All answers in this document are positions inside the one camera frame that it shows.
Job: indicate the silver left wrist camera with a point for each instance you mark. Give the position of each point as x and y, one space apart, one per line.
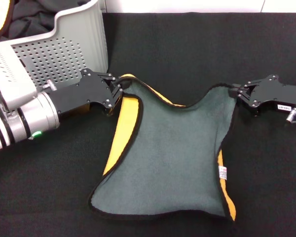
10 76

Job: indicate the grey perforated plastic storage box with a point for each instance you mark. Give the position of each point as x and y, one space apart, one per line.
64 54

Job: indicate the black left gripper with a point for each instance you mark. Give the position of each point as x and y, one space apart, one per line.
84 96

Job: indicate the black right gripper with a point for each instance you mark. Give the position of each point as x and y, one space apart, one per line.
273 91

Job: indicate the grey yellow towel black trim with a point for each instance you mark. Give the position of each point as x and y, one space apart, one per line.
170 153
27 19

